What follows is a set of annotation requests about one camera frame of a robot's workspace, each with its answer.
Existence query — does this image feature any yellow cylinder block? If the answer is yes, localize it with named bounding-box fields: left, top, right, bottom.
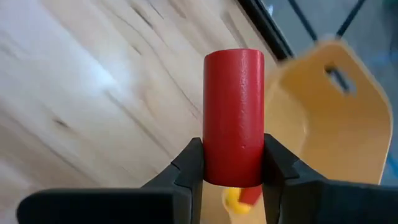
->
left=222, top=187, right=253, bottom=216

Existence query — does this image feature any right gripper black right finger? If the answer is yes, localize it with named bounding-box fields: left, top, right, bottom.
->
left=262, top=133, right=327, bottom=224

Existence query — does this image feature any red cylinder block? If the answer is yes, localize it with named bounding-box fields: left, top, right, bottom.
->
left=202, top=48, right=266, bottom=189

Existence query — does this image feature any yellow plastic bin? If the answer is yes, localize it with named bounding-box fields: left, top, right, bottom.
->
left=200, top=39, right=394, bottom=224

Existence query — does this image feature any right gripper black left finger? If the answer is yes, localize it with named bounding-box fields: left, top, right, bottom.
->
left=141, top=137, right=205, bottom=224

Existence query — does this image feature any black aluminium table frame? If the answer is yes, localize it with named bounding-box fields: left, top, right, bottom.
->
left=238, top=0, right=295, bottom=62

